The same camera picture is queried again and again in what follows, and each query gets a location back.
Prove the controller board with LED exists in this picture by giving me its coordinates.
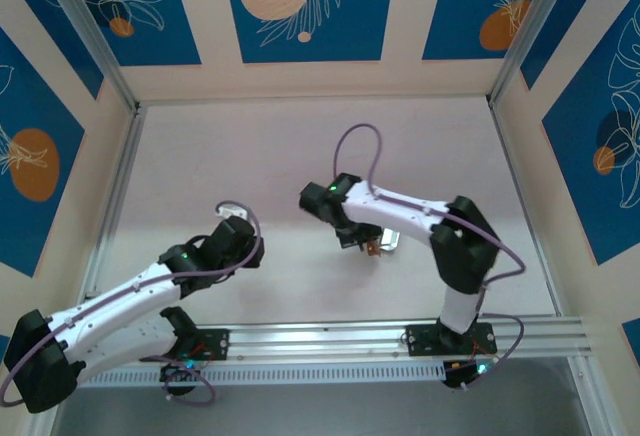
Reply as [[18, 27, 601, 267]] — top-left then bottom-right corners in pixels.
[[443, 355, 503, 391], [159, 360, 202, 383]]

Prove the white slotted cable duct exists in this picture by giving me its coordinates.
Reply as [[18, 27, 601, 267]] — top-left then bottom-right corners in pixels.
[[77, 359, 447, 390]]

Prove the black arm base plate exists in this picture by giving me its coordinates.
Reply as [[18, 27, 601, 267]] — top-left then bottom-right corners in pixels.
[[405, 323, 499, 357], [149, 326, 231, 362]]

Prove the blue floral wall panel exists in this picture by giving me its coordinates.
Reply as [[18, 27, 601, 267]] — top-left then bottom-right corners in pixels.
[[222, 0, 396, 64], [64, 0, 202, 67], [0, 28, 86, 278], [542, 0, 640, 266], [519, 0, 640, 90], [422, 0, 556, 61], [0, 0, 105, 101]]

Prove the aluminium frame leg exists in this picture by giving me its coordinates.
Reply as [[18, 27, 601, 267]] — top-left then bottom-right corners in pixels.
[[27, 408, 64, 436], [567, 355, 619, 436]]

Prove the aluminium corner post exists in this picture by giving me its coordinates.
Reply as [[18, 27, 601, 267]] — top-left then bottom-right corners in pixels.
[[35, 0, 142, 113], [487, 0, 584, 107]]

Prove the aluminium side rail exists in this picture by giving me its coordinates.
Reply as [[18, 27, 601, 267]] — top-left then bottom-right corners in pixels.
[[487, 98, 564, 318], [73, 104, 147, 328]]

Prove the purple cable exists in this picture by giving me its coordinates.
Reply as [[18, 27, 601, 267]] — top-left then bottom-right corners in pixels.
[[0, 199, 265, 406], [333, 124, 526, 390]]

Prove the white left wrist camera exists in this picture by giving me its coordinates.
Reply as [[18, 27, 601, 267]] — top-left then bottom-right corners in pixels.
[[215, 204, 250, 221]]

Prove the aluminium rail frame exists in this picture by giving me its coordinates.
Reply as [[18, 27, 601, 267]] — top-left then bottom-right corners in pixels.
[[42, 315, 596, 370]]

